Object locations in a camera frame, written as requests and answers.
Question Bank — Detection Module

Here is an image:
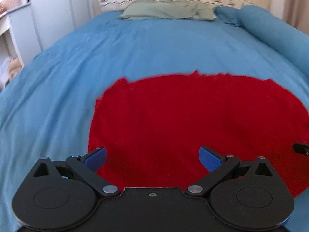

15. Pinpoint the red cloth garment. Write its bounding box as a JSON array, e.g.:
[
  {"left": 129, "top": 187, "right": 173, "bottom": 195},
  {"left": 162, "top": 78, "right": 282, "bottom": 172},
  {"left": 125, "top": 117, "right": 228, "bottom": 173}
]
[{"left": 88, "top": 72, "right": 308, "bottom": 196}]

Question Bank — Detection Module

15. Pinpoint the blue bed sheet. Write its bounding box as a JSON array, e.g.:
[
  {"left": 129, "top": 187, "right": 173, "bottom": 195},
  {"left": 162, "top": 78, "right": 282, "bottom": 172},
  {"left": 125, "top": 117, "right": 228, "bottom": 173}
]
[{"left": 1, "top": 12, "right": 308, "bottom": 231}]

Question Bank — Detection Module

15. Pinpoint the rolled blue duvet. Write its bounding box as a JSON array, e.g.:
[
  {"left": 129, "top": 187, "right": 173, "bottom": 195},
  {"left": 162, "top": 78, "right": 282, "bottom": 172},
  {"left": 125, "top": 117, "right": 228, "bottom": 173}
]
[{"left": 214, "top": 5, "right": 308, "bottom": 77}]

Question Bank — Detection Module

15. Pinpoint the beige bag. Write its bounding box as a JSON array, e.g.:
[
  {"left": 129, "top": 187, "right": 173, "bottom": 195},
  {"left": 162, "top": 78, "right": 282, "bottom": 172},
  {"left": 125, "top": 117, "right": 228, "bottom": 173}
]
[{"left": 7, "top": 57, "right": 24, "bottom": 82}]

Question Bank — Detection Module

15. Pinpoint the beige curtain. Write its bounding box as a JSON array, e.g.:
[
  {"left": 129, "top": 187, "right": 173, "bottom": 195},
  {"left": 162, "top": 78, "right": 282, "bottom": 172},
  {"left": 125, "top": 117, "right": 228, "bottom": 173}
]
[{"left": 283, "top": 0, "right": 308, "bottom": 35}]

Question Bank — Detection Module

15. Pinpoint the white shelf unit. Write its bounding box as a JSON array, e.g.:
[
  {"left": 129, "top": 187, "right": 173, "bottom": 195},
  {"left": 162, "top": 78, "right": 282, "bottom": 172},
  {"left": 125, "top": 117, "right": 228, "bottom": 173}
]
[{"left": 1, "top": 0, "right": 29, "bottom": 90}]

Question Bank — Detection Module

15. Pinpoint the white wardrobe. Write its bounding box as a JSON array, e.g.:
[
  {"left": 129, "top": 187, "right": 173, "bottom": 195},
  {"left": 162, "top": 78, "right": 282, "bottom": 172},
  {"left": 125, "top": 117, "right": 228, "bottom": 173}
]
[{"left": 29, "top": 0, "right": 94, "bottom": 51}]

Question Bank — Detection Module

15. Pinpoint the green pillow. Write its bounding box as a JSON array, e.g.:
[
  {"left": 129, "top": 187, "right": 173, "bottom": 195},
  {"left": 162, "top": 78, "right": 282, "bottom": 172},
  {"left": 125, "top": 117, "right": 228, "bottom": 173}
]
[{"left": 119, "top": 0, "right": 216, "bottom": 21}]

